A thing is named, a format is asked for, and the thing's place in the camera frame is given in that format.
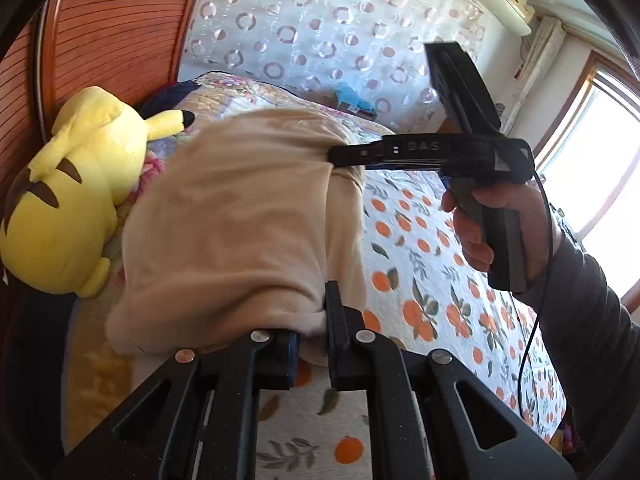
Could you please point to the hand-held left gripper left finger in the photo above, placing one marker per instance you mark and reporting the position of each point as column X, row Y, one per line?
column 292, row 355

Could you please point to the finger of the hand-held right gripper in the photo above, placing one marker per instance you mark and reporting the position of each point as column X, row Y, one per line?
column 357, row 154

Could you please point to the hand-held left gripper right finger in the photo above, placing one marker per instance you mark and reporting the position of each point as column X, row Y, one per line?
column 345, row 355

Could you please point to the beige printed t-shirt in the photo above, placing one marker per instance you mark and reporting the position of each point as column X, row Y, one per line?
column 225, row 220

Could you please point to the person's right forearm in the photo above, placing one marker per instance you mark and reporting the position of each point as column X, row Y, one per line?
column 585, row 320

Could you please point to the person's right hand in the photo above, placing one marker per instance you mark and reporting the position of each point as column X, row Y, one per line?
column 537, row 230

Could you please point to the blue cloth bundle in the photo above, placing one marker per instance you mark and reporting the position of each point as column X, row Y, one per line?
column 352, row 95

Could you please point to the orange fruit print bed sheet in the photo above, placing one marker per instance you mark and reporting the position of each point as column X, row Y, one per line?
column 425, row 285

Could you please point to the white window curtain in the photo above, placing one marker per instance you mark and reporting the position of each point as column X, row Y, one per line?
column 540, row 60

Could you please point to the window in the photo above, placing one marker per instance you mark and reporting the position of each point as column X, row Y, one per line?
column 600, row 135

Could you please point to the pink floral quilt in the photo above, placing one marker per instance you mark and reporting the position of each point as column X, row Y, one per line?
column 235, row 92

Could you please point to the sheer circle-patterned curtain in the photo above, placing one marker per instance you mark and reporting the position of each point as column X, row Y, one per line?
column 300, row 25

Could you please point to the yellow floral blanket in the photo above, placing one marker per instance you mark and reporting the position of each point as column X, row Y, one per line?
column 100, row 385

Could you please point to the bed with floral quilt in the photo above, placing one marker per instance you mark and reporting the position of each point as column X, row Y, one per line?
column 165, row 100

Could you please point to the yellow plush toy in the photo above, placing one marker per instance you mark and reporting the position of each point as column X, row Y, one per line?
column 65, row 220

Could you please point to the brown slatted wooden wardrobe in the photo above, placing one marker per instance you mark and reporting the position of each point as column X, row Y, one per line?
column 115, row 35

